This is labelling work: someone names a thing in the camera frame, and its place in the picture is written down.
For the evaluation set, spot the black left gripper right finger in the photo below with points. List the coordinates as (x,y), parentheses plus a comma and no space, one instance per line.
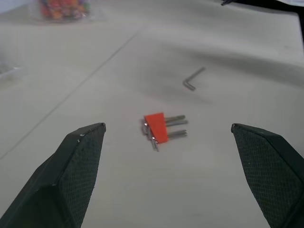
(268,166)

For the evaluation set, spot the silver hex key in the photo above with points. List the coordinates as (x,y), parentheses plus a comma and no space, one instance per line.
(192,78)

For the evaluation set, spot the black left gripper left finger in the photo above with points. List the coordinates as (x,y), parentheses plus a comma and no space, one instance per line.
(71,171)

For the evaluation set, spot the clear container of colourful pieces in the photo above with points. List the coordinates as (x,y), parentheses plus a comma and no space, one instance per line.
(64,10)

